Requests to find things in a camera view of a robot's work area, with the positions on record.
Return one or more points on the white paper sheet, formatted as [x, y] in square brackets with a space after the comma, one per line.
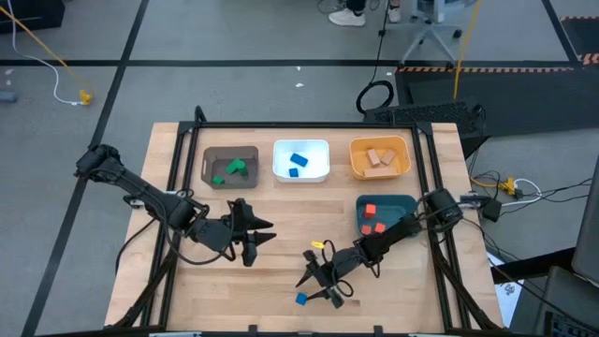
[507, 299]

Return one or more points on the grey monitor back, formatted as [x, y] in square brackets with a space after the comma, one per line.
[587, 224]

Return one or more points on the green cylinder block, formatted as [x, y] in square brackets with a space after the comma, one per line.
[218, 180]

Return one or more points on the grey plastic bin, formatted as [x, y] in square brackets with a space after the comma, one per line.
[210, 161]

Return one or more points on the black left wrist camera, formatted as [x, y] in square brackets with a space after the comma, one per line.
[217, 236]

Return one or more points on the green half-cylinder block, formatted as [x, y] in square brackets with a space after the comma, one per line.
[234, 166]

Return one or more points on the black aluminium table frame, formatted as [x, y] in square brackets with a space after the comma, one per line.
[304, 125]

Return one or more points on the black box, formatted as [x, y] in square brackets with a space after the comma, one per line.
[28, 16]

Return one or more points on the black power adapter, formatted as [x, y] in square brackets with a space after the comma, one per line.
[491, 210]

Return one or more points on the yellow plastic bin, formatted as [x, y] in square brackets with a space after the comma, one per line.
[358, 159]

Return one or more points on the black hazard-striped floor mat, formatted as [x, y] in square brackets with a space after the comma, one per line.
[524, 100]

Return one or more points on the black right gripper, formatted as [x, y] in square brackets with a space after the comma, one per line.
[325, 276]

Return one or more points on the small blue block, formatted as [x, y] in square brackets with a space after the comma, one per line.
[293, 172]

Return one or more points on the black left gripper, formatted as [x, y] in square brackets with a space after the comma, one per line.
[241, 224]

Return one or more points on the office chair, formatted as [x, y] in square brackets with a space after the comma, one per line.
[430, 28]

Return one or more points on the small grey floor box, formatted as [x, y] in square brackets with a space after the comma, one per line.
[7, 97]

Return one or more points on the white plastic bin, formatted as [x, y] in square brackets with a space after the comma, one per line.
[313, 164]

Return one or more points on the long natural wood plank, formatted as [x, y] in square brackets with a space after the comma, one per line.
[381, 172]

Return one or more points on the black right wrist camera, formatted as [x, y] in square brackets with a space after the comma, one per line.
[348, 262]

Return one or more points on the long blue rectangular block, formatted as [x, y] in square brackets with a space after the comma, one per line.
[298, 160]

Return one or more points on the natural wood block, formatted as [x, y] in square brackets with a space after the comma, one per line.
[373, 157]
[388, 157]

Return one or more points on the person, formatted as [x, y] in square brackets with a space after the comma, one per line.
[346, 18]

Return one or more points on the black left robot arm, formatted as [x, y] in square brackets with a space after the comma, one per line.
[159, 206]

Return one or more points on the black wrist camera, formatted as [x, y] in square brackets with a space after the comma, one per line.
[348, 262]
[217, 236]

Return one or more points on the teal plastic bin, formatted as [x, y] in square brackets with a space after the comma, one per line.
[398, 208]

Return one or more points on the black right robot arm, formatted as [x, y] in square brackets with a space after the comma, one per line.
[388, 238]

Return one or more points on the yellow power plug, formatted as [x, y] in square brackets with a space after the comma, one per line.
[506, 186]

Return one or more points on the red block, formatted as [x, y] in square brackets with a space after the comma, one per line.
[380, 228]
[370, 210]
[366, 230]

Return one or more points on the blue wedge block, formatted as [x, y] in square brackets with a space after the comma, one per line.
[301, 299]

